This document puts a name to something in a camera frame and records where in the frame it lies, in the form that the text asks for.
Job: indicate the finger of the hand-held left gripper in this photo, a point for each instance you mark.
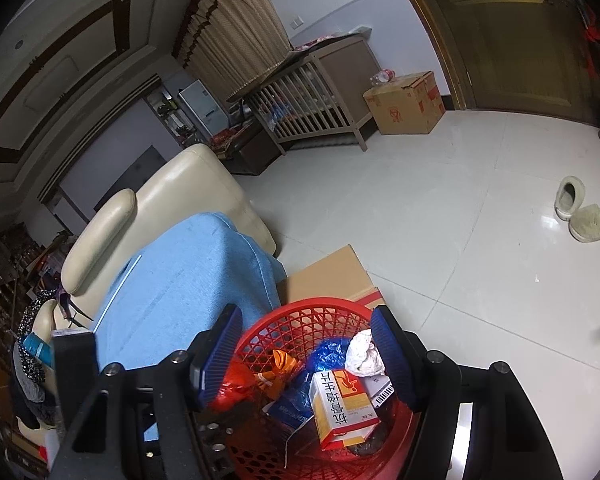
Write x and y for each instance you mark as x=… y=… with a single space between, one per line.
x=75 y=370

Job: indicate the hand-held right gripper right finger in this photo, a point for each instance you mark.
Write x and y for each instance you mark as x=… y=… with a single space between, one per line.
x=392 y=360

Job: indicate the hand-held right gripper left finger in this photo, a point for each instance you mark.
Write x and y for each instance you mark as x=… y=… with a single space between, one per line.
x=222 y=355

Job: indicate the white tissue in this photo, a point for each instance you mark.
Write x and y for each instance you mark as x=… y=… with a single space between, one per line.
x=362 y=355

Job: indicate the small white box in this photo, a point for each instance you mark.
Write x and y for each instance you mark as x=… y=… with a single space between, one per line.
x=380 y=390

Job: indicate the red plastic bag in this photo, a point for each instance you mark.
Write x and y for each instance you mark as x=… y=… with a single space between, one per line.
x=237 y=385

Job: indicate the orange snack wrapper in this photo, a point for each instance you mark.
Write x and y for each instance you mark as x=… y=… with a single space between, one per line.
x=280 y=365

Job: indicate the blue plastic bag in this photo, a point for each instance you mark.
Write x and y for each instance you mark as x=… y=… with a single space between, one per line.
x=327 y=355

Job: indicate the red and white carton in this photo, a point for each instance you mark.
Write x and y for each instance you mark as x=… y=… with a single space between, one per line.
x=337 y=400

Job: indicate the red plastic basket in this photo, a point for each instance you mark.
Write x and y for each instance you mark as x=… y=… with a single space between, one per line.
x=300 y=320

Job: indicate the blue toothpaste box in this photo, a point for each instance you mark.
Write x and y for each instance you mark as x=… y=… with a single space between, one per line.
x=290 y=407

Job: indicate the dark floral cloth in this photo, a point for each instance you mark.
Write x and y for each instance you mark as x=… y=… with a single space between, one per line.
x=25 y=365

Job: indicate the grey knitted cloth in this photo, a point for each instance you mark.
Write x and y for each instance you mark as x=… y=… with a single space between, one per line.
x=30 y=395

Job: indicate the thin white rod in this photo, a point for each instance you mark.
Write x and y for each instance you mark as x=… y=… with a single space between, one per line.
x=125 y=281

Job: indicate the flat cardboard sheet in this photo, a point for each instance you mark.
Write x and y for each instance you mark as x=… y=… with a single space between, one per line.
x=325 y=275

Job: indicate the dark cluttered shelf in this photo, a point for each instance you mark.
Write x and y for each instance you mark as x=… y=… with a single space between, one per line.
x=15 y=260

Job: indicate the cream leather sofa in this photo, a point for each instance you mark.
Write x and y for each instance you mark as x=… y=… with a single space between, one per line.
x=195 y=180

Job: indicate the black television screen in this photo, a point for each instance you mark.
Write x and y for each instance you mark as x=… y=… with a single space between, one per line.
x=135 y=175

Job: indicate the dark television cabinet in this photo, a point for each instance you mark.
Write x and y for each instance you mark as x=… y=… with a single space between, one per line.
x=255 y=150

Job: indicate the beige fuzzy slipper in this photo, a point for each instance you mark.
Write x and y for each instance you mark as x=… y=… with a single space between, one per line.
x=569 y=195
x=592 y=225

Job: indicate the metal shelf rack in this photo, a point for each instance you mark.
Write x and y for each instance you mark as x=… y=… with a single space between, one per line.
x=172 y=115

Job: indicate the white refrigerator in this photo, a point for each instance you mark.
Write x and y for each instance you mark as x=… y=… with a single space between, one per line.
x=205 y=105

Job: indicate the printed cardboard box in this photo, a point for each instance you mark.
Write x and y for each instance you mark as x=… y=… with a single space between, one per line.
x=405 y=105

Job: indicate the clear plastic bottle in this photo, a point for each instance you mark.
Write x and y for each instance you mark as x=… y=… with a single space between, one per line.
x=382 y=77

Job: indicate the wooden baby crib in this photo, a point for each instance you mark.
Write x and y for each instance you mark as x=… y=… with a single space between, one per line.
x=340 y=65

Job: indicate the beige curtain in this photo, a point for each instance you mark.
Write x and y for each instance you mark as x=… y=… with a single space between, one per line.
x=240 y=30

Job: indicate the wooden door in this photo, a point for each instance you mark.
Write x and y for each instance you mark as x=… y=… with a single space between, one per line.
x=505 y=50

